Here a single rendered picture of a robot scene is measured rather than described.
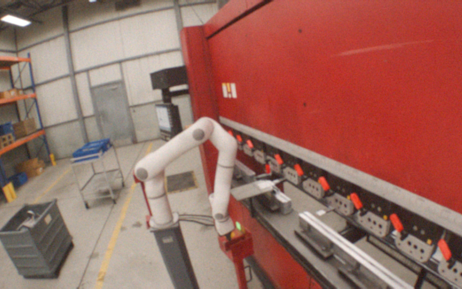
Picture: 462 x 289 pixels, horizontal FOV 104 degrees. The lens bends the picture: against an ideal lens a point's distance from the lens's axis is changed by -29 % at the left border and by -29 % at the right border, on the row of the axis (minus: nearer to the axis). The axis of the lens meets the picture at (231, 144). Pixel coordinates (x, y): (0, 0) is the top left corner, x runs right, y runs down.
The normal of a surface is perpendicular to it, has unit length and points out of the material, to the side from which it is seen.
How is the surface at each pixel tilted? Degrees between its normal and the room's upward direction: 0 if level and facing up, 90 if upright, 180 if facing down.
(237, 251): 90
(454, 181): 90
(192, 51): 90
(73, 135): 90
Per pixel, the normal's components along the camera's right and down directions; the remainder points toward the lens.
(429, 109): -0.93, 0.22
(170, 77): 0.58, 0.15
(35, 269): 0.19, 0.25
